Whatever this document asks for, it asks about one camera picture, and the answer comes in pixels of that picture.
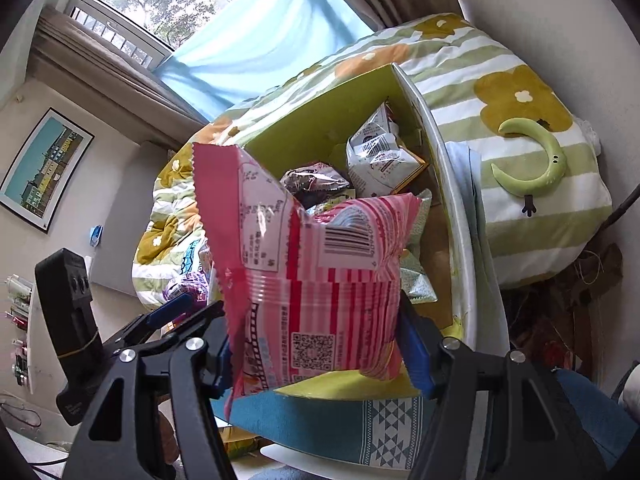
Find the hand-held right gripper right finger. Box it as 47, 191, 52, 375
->
397, 300, 596, 480

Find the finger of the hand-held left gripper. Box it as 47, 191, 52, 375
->
102, 294, 195, 357

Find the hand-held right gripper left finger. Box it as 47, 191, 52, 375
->
62, 301, 237, 480

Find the purple snack packet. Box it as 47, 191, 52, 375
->
167, 270, 210, 311

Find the silver green snack packet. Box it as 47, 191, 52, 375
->
400, 250, 438, 306

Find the pink striped snack packet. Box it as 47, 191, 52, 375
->
192, 142, 422, 421

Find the dark brown snack packet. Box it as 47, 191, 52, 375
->
279, 162, 351, 196

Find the white grey snack packet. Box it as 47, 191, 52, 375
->
346, 102, 428, 193

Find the green cardboard box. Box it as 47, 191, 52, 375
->
239, 62, 512, 402

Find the white shelf with bottles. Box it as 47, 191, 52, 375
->
4, 272, 38, 396

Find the grey headboard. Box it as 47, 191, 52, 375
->
92, 237, 166, 311

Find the teal table cloth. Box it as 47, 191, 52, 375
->
210, 390, 436, 471

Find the floral striped quilt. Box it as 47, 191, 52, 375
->
131, 12, 615, 311

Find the person's jeans leg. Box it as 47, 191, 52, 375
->
552, 367, 628, 471

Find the green crescent toy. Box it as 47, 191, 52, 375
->
491, 117, 568, 195

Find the black curved lamp stand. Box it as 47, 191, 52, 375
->
602, 187, 640, 233

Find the light blue window cloth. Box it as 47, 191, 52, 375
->
155, 0, 381, 123

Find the framed wall picture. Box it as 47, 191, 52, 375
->
0, 106, 96, 235

